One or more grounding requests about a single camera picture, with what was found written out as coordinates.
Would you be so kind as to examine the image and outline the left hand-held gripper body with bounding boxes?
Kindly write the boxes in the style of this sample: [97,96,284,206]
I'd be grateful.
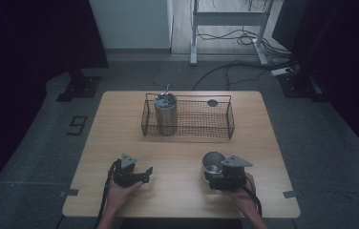
[112,153,143,189]

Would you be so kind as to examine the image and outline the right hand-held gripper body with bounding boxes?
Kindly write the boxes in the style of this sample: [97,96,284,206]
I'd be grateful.
[214,155,254,191]

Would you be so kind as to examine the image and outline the white metal mug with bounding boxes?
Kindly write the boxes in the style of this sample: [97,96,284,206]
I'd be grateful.
[201,151,228,184]

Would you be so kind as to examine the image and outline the wire mesh basket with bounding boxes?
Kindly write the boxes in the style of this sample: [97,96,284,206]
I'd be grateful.
[140,93,236,140]

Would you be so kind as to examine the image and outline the steel tumbler with lid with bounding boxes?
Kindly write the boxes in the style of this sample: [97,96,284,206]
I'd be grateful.
[153,92,180,137]

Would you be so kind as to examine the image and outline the person's left hand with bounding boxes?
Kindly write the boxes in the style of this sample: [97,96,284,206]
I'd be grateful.
[105,180,145,218]

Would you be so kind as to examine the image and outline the person's right hand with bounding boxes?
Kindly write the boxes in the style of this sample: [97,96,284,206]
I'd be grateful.
[223,172,260,218]

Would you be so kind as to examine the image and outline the black stand base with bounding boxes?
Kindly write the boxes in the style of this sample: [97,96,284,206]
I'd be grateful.
[56,68,103,103]
[277,71,328,103]

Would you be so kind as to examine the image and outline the white power strip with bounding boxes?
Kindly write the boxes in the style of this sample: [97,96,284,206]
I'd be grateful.
[270,66,295,77]

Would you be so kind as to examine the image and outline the white cabinet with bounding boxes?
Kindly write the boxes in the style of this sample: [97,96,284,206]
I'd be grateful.
[89,0,174,51]

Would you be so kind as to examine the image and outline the black curtain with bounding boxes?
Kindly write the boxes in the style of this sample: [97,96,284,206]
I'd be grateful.
[0,0,109,211]
[271,0,359,160]

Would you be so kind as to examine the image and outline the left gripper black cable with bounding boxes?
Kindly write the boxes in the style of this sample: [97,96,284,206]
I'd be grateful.
[95,159,120,229]

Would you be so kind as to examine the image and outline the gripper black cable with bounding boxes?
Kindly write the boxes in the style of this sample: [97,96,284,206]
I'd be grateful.
[241,176,264,218]
[95,159,120,229]

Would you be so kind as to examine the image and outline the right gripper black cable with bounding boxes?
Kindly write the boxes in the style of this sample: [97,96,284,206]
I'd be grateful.
[241,176,264,218]

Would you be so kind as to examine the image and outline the long black floor cable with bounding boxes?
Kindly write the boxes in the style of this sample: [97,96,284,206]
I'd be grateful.
[191,59,300,92]

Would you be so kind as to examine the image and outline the tangled floor cables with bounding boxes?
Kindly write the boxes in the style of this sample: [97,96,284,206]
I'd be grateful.
[196,27,293,60]

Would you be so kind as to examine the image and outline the white desk frame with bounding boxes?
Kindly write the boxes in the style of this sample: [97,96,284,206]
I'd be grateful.
[189,0,277,67]

